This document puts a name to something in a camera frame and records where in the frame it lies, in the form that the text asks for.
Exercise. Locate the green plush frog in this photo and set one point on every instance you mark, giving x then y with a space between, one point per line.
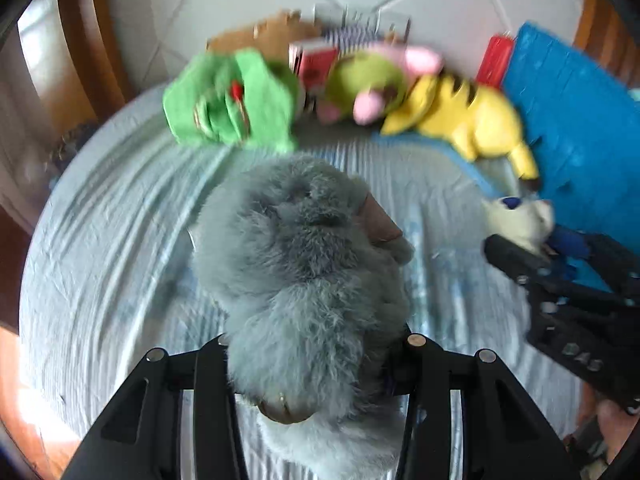
260 85

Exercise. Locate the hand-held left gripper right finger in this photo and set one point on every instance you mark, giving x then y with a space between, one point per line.
425 385

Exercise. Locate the dark clutter beside desk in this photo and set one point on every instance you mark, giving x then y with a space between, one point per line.
70 147

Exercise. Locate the blue plastic crate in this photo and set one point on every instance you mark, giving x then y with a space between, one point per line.
575 110

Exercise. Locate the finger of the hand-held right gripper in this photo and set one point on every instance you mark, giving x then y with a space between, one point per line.
570 242
510 255

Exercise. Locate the white plush toy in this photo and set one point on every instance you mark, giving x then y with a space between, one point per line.
510 220

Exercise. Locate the grey furry plush toy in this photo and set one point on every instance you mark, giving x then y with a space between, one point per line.
300 270

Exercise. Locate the grey wall socket panel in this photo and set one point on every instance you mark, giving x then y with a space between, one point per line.
330 12

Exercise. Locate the brown plush bear striped shirt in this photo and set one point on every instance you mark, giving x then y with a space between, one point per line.
270 35

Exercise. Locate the curved wooden frame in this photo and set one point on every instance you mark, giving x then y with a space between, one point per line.
85 35

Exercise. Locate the pink plush with green hood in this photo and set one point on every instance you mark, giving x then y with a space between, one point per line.
350 77

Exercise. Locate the wooden framed glass partition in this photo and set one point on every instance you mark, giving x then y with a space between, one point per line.
605 25

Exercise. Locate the red plastic container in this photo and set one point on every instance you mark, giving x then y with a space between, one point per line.
495 60

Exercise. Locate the yellow striped plush toy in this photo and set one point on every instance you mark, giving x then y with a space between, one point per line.
475 115

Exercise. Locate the red cardboard box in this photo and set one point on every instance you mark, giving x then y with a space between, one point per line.
317 67

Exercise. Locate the person's right hand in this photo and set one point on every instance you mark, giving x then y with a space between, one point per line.
615 430

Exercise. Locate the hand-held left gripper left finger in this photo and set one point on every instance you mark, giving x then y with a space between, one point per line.
215 385

